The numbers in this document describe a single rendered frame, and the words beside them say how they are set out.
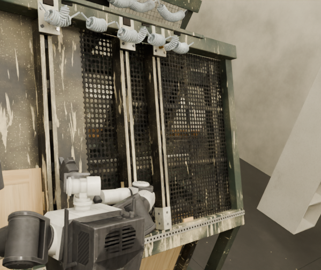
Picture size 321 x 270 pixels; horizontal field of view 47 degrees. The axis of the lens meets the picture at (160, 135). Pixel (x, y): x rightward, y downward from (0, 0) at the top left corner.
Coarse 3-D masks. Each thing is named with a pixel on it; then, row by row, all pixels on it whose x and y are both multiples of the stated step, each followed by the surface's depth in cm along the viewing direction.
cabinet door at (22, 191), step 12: (36, 168) 164; (12, 180) 156; (24, 180) 159; (36, 180) 163; (0, 192) 152; (12, 192) 155; (24, 192) 159; (36, 192) 163; (0, 204) 151; (12, 204) 155; (24, 204) 158; (36, 204) 162; (0, 216) 151; (0, 264) 149
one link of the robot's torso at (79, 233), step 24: (48, 216) 120; (72, 216) 117; (96, 216) 118; (120, 216) 118; (48, 240) 112; (72, 240) 113; (96, 240) 106; (120, 240) 112; (144, 240) 119; (48, 264) 119; (72, 264) 111; (96, 264) 106; (120, 264) 114
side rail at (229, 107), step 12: (228, 60) 275; (228, 72) 273; (228, 84) 272; (228, 96) 270; (228, 108) 270; (228, 120) 270; (228, 132) 270; (228, 144) 271; (228, 156) 271; (228, 168) 271; (240, 180) 272; (240, 192) 270; (240, 204) 269
